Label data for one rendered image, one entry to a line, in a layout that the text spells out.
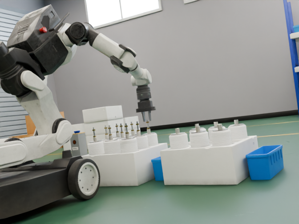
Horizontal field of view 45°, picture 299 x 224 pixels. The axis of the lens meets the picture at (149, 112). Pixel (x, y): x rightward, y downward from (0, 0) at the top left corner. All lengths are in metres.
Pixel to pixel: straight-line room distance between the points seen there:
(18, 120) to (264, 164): 6.92
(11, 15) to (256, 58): 5.27
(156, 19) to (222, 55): 1.63
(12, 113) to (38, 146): 6.22
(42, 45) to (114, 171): 0.78
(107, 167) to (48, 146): 0.36
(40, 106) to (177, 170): 0.78
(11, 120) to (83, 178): 6.33
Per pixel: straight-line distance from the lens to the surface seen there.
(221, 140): 1.75
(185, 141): 1.87
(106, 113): 4.78
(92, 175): 1.88
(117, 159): 2.02
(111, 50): 1.99
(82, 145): 2.31
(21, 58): 1.92
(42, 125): 2.02
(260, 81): 7.00
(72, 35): 2.00
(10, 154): 1.75
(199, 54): 7.34
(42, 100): 1.95
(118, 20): 8.25
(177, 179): 1.86
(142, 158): 2.02
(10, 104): 8.11
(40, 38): 2.00
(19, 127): 8.20
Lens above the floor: 0.38
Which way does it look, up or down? level
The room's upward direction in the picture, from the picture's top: 8 degrees counter-clockwise
